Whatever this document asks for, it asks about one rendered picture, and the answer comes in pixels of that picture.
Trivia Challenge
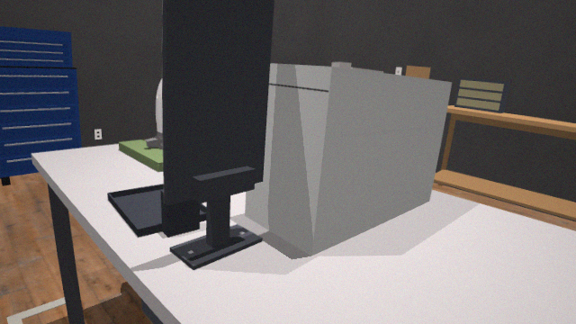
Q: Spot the small tan wooden block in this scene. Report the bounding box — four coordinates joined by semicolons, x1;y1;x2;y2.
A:
406;66;431;79

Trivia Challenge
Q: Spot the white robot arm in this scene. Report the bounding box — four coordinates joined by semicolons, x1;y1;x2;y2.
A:
145;79;163;149

